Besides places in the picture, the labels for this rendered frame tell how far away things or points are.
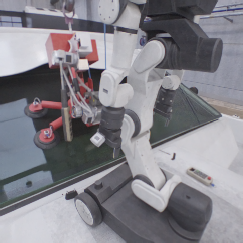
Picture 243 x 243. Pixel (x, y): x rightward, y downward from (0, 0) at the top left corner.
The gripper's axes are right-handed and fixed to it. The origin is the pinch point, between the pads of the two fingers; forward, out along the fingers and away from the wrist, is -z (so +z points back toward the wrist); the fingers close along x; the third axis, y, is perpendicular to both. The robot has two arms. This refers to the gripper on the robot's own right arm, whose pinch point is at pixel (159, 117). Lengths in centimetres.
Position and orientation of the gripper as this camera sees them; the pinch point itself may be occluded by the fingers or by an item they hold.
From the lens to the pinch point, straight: 104.5
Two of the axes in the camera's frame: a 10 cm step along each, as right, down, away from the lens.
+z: 1.7, -8.5, -5.0
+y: -6.7, 2.8, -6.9
